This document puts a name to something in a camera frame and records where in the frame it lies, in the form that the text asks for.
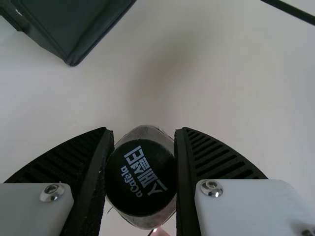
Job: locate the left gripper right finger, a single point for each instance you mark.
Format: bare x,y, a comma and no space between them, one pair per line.
216,162

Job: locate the dark coffee bottle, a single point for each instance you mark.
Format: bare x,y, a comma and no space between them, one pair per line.
140,172

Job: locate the black strip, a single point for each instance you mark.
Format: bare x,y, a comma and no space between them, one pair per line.
290,11

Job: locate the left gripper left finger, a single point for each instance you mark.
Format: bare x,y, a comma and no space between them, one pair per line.
61,167

